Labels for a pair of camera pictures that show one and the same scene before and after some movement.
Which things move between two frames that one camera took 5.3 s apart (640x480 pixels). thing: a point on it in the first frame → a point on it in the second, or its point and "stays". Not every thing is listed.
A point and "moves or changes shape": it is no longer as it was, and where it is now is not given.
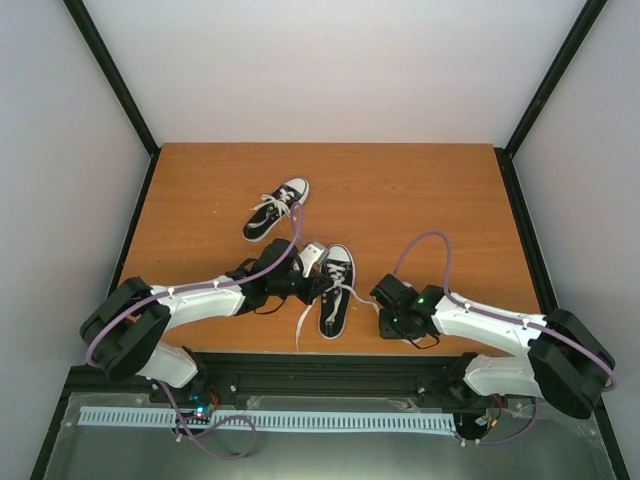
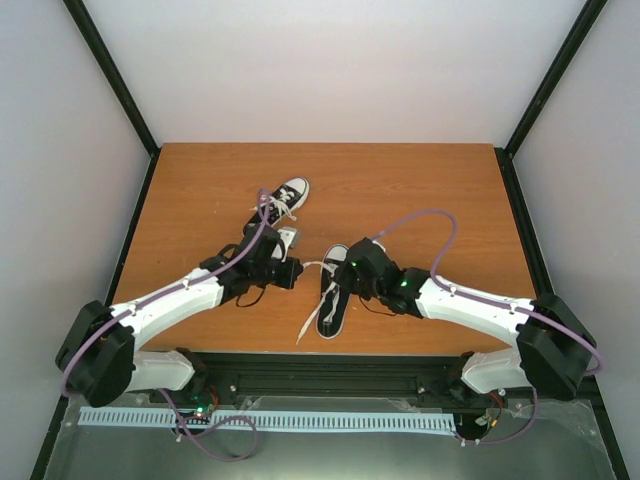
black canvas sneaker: [335, 306] stays
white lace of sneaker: [336, 272] moves or changes shape
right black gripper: [388, 331] → [344, 277]
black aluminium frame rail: [333, 374] stays
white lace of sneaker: [279, 202] stays
